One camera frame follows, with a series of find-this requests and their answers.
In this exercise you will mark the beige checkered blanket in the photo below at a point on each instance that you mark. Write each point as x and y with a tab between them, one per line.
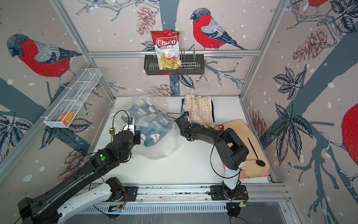
198	110

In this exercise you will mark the teal bear blanket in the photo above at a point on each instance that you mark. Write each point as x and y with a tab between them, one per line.
150	121

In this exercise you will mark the clear plastic vacuum bag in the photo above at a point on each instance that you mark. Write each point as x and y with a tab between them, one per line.
162	149

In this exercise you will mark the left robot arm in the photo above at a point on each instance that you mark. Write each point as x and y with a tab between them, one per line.
63	201

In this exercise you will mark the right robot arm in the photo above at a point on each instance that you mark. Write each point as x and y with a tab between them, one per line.
231	150

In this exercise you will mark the red Chuba chips bag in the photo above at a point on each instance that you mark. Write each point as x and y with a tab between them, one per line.
167	49

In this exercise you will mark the gold spoon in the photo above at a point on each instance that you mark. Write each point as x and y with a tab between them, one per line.
112	133

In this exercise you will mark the orange item in basket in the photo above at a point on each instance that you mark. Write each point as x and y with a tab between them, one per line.
67	118

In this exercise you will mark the beige pink cutting board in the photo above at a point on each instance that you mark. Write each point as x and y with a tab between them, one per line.
256	164

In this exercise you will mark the black spoon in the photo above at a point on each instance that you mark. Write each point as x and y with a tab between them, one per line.
258	161

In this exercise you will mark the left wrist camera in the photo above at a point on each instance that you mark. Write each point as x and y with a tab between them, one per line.
129	124

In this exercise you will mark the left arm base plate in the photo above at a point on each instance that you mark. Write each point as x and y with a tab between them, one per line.
125	194

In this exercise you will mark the black wall shelf basket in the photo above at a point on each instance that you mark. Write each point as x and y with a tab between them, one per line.
187	64

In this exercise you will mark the white mesh wall basket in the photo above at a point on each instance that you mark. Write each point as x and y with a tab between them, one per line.
75	96

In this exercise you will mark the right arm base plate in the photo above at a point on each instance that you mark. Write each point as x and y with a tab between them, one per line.
218	193

